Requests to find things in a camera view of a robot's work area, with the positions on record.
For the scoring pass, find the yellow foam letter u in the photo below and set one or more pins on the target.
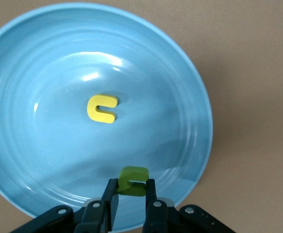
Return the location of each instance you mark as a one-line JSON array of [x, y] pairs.
[[91, 109]]

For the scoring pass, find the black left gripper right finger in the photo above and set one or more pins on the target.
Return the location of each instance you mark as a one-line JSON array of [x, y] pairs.
[[156, 216]]

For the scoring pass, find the green foam letter u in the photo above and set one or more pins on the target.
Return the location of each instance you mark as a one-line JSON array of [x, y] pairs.
[[131, 172]]

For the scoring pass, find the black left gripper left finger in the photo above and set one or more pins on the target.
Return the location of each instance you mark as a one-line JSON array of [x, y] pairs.
[[100, 216]]

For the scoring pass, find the brown table cover sheet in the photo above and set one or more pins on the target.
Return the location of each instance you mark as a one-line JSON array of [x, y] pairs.
[[253, 72]]

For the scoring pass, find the blue plate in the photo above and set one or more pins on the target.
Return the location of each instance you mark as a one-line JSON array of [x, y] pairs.
[[47, 121]]

